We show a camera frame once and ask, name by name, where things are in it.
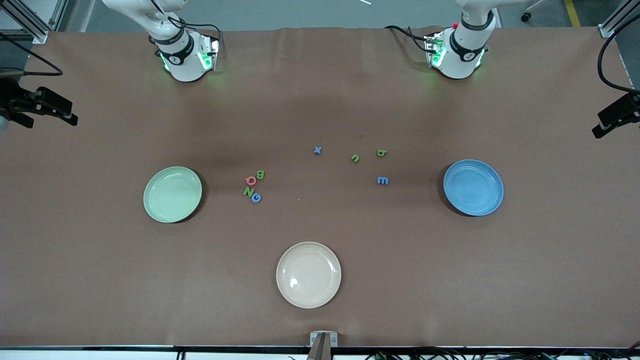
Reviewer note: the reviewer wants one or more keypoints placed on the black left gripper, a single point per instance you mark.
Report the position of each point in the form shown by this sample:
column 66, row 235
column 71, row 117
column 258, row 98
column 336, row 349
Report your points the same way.
column 621, row 113

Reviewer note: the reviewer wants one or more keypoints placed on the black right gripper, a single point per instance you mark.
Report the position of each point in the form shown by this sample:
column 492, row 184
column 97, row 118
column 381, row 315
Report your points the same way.
column 11, row 101

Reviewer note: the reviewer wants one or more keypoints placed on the red foam letter Q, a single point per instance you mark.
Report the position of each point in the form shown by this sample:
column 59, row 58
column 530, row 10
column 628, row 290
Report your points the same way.
column 246, row 180

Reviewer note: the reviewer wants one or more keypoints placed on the green foam letter N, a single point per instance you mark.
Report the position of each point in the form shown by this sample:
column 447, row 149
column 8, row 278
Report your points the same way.
column 249, row 191

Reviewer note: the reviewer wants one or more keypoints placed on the green foam lowercase letter b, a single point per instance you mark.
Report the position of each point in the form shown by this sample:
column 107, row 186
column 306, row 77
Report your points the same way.
column 381, row 153

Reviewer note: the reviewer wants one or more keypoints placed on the blue foam letter m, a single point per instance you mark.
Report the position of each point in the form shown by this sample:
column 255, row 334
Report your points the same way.
column 383, row 180

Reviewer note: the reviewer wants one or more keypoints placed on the blue foam letter G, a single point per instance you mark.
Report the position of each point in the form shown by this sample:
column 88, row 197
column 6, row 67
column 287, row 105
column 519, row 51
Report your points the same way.
column 252, row 198

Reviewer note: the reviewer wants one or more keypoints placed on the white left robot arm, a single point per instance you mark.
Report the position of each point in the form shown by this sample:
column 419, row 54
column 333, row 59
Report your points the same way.
column 462, row 62

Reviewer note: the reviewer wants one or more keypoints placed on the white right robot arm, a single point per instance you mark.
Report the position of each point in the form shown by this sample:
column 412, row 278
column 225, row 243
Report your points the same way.
column 185, row 65

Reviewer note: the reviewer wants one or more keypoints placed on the office chair leg with caster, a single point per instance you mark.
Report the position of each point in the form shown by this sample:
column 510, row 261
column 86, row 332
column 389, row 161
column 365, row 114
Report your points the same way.
column 525, row 17

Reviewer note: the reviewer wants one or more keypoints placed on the blue plate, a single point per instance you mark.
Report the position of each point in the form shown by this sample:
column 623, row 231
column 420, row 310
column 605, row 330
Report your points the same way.
column 472, row 187

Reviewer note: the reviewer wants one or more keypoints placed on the light green plate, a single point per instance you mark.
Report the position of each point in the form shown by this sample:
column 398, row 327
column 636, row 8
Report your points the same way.
column 172, row 195

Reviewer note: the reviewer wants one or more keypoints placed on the metal base connector box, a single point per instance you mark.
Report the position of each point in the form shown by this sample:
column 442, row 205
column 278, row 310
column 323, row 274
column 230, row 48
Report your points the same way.
column 212, row 50
column 431, row 47

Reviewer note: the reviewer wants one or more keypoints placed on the brown table mat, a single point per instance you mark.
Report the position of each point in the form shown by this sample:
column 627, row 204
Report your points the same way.
column 320, row 225

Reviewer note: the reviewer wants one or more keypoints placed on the beige plate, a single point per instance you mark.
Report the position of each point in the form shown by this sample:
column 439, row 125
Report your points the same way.
column 308, row 275

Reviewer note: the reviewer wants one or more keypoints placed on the aluminium frame post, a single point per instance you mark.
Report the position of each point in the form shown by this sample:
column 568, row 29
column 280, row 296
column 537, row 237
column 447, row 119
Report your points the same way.
column 607, row 30
column 37, row 34

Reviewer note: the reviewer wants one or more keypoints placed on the metal bracket with post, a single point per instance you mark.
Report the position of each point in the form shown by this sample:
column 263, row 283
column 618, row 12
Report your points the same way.
column 330, row 340

